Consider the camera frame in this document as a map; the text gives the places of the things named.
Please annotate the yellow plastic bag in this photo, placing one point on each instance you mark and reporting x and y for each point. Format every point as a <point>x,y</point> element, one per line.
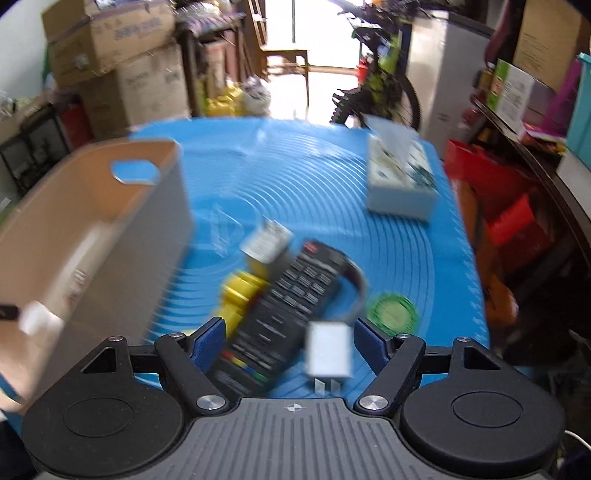
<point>224,100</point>

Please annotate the large cardboard box with tape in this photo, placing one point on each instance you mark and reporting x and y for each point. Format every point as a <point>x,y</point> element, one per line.
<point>101,41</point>

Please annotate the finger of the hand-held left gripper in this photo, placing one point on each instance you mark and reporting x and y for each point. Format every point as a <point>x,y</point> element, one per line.
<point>8,312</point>

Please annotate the green and white carton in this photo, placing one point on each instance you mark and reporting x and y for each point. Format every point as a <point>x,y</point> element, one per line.
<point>510,90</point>

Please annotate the white cabinet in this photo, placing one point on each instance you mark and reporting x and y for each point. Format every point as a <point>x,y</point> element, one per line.
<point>443,83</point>

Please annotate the cluttered storage shelf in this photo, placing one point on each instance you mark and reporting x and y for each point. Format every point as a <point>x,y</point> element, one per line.
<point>214,50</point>

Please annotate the plain brown cardboard box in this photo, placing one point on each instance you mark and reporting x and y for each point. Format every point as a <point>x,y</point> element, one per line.
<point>549,41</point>

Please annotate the white charger plug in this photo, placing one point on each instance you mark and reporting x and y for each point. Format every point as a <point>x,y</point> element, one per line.
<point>328,348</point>

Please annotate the green and black bicycle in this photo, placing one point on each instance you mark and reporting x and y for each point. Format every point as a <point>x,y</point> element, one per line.
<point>383,87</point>

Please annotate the red paper bag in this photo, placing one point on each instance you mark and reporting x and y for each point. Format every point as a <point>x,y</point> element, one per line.
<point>498,194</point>

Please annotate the white plastic bag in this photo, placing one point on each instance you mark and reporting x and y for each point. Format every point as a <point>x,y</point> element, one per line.
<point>257,94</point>

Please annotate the patterned tissue box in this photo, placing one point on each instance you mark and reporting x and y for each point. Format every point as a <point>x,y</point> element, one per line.
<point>399,182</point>

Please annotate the black remote control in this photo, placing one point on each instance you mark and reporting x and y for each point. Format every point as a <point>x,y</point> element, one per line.
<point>286,309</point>

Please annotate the dark curved side shelf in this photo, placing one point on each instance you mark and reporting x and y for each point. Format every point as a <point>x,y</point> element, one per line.
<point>549,184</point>

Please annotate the black metal rack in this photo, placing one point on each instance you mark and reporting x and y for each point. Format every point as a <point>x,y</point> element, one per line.
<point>32,147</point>

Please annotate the wooden chair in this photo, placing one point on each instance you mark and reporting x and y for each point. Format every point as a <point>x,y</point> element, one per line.
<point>284,57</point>

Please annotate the green round lid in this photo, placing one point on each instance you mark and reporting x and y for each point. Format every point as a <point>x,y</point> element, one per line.
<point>392,314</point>

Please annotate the clear plastic piece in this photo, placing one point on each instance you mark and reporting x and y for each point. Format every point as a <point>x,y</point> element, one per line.
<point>224,230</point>

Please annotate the small white block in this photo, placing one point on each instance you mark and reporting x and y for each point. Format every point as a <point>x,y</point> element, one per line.
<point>40,318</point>

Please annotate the pink plastic item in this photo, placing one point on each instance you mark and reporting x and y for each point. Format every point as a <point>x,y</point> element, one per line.
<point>561,101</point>

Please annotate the beige plastic storage bin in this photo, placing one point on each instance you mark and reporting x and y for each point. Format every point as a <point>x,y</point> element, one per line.
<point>115,258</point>

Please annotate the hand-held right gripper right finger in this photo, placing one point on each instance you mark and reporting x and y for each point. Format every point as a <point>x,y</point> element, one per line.
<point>369,344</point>

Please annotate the blue ringed table mat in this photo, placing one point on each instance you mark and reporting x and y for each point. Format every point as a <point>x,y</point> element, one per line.
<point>323,184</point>

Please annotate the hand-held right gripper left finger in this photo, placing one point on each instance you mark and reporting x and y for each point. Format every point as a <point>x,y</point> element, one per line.
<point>210,339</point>

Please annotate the teal plastic container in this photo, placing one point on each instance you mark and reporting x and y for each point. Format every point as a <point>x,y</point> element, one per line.
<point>581,106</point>

